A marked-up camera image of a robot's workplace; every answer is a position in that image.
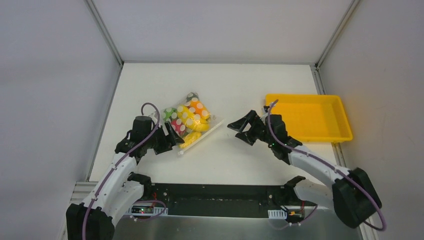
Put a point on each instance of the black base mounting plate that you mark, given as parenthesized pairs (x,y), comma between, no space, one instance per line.
(233,201)

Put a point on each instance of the aluminium frame rail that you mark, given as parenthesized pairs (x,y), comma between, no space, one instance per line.
(116,73)

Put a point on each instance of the yellow fake corn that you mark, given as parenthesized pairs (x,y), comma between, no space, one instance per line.
(190,138)

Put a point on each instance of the clear zip top bag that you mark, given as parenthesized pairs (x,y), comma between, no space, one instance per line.
(214,120)

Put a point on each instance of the green fake food ball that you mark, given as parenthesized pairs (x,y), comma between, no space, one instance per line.
(169,114)

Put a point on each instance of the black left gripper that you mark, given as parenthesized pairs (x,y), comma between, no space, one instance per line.
(166,139)

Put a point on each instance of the yellow fake banana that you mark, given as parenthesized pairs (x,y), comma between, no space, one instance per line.
(192,120)

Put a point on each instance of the orange fake food ball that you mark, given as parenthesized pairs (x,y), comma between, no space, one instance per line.
(200,109)

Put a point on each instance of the red fake food ball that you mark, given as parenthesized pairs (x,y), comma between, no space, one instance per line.
(178,126)

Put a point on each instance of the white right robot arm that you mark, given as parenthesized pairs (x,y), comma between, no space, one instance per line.
(349,193)

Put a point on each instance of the yellow plastic tray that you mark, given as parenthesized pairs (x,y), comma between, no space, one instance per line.
(312,117)

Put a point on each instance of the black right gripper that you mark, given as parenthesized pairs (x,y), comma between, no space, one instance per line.
(257,128)

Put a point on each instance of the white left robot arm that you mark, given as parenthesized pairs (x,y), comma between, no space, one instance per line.
(96,217)

